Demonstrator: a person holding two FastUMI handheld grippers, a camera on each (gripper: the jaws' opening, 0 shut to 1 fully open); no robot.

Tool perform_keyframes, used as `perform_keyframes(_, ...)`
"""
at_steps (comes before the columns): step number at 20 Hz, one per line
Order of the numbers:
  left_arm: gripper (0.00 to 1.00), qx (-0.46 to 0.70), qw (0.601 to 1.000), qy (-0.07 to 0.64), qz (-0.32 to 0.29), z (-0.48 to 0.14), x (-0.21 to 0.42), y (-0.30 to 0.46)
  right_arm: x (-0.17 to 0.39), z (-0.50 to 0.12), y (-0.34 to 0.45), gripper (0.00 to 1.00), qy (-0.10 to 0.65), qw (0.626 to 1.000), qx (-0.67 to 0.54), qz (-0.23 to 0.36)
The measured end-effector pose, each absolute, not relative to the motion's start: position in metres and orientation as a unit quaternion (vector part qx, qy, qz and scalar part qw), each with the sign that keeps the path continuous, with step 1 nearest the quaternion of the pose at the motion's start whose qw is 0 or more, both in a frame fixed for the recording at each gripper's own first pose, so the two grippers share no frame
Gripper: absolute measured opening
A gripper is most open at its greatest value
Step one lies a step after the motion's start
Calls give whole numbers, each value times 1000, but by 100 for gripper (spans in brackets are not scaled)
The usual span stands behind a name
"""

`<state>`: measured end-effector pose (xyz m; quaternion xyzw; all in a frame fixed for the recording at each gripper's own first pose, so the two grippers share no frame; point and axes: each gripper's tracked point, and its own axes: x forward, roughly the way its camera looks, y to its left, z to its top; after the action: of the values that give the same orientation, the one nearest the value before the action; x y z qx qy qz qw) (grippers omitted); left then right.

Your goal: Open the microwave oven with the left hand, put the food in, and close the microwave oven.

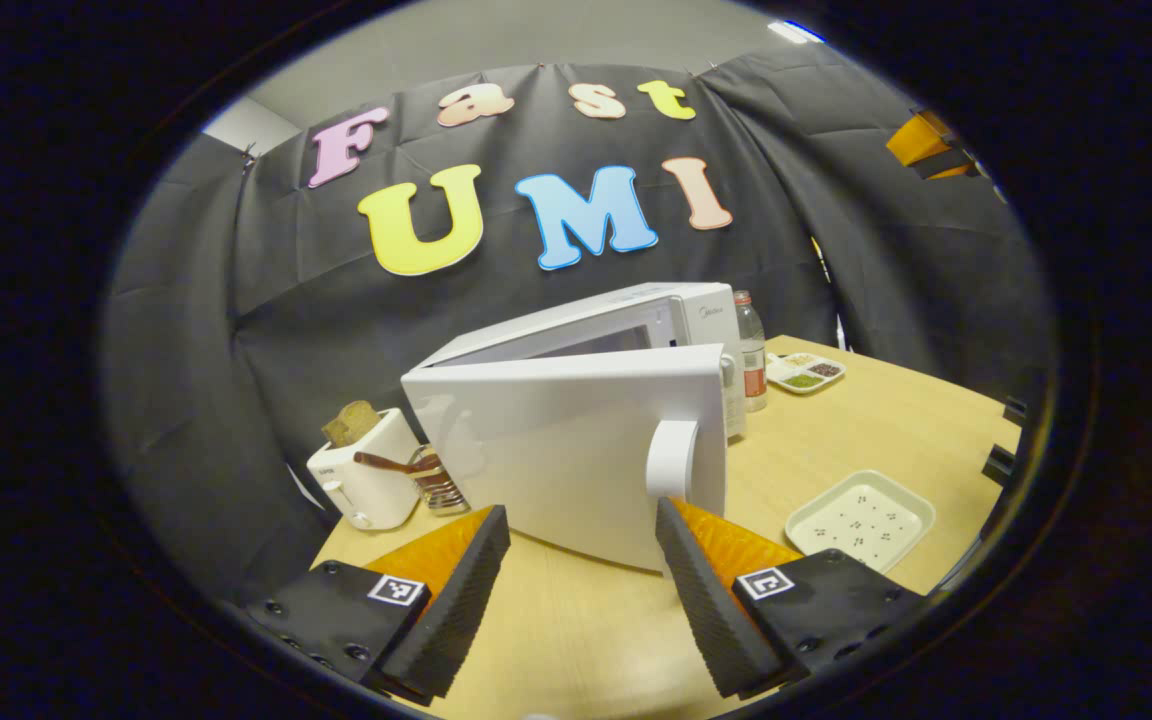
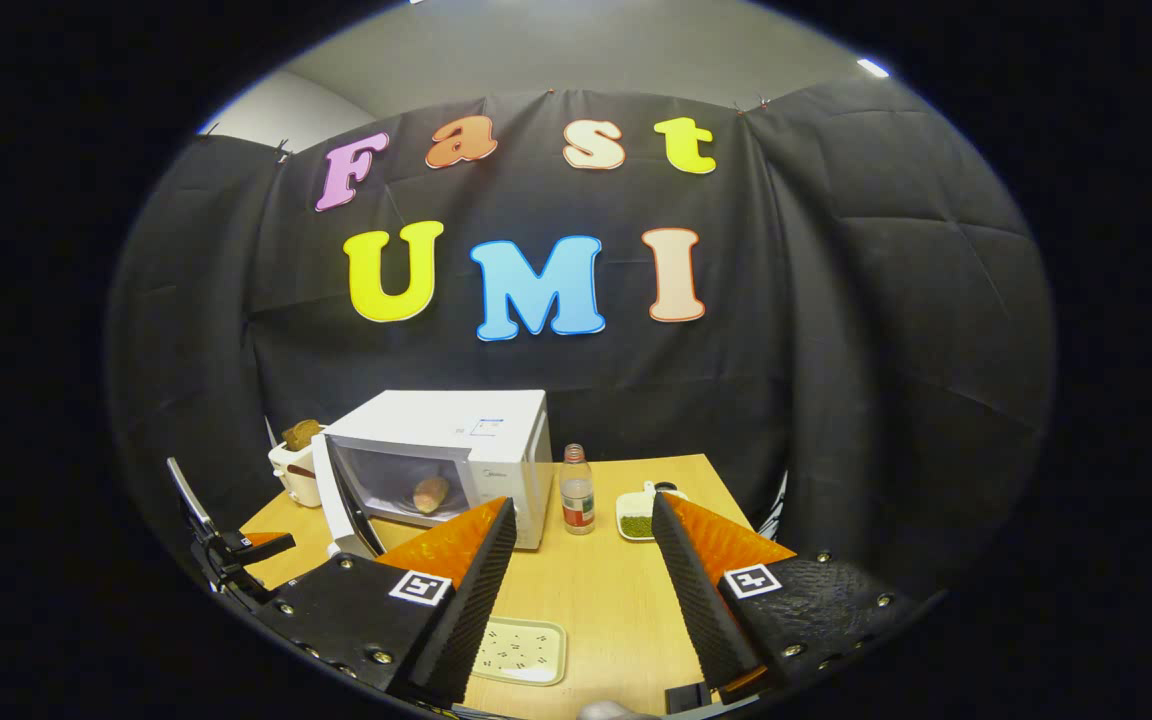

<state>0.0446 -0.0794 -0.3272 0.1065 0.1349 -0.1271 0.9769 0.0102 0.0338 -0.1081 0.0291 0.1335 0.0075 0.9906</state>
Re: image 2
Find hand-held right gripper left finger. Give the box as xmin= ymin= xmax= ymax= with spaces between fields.
xmin=256 ymin=497 xmax=518 ymax=706

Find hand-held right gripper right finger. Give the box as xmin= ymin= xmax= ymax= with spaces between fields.
xmin=650 ymin=492 xmax=912 ymax=701

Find white microwave oven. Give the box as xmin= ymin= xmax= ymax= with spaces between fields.
xmin=311 ymin=389 xmax=554 ymax=559

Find white toaster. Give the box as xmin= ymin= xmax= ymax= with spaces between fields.
xmin=268 ymin=440 xmax=327 ymax=508

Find pale green tray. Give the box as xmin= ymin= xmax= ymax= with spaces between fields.
xmin=471 ymin=617 xmax=568 ymax=687

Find white divided dish with beans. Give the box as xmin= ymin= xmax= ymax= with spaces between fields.
xmin=616 ymin=481 xmax=689 ymax=542

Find clear plastic bottle red label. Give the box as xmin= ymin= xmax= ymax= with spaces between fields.
xmin=559 ymin=444 xmax=597 ymax=536

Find black backdrop cloth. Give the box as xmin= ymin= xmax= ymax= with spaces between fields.
xmin=106 ymin=78 xmax=1055 ymax=601

